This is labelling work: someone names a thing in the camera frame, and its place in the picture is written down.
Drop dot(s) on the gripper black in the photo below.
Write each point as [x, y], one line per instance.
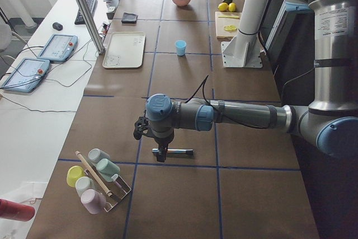
[161, 140]

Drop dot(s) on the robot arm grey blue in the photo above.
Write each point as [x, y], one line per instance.
[329, 122]

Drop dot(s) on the metal cup rack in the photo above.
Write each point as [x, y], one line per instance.
[119, 188]

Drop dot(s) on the blue plastic cup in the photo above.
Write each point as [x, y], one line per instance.
[180, 47]

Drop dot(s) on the green cup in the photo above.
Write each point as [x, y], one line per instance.
[107, 169]

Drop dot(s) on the grey cup top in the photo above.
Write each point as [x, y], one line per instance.
[96, 154]

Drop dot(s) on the pink cup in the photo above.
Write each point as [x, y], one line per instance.
[93, 201]

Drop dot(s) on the white cup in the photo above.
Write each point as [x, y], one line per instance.
[84, 183]

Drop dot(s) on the yellow cup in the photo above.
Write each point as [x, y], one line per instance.
[73, 174]

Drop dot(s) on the steel muddler black tip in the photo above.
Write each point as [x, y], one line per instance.
[173, 152]

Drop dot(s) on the yellow lemon left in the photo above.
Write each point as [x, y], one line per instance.
[223, 7]

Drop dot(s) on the yellow lemon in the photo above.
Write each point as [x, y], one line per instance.
[223, 7]
[232, 7]

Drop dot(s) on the yellow lemon right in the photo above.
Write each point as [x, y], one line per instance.
[232, 7]

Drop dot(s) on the wooden cutting board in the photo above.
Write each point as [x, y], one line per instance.
[221, 22]

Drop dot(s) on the lemon slices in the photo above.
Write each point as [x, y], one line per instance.
[230, 28]

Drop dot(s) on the grey folded cloth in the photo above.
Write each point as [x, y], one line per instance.
[129, 18]

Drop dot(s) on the wooden rolling stick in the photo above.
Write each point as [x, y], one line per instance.
[93, 173]

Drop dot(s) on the beige bear tray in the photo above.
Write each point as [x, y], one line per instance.
[125, 50]

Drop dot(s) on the black computer mouse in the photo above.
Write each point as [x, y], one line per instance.
[57, 26]

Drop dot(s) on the blue teach pendant far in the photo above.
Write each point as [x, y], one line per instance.
[59, 48]

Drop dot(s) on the blue teach pendant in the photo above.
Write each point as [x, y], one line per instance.
[59, 48]
[27, 75]

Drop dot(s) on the blue teach pendant near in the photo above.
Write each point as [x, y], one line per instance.
[27, 75]

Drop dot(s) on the red bottle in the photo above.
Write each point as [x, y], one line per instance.
[16, 211]

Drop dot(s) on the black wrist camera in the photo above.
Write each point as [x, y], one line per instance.
[140, 127]

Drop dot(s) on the white camera post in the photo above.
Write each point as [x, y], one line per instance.
[252, 15]

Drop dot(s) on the white post base plate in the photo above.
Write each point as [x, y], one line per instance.
[243, 51]

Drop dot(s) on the aluminium frame post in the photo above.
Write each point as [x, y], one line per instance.
[90, 25]

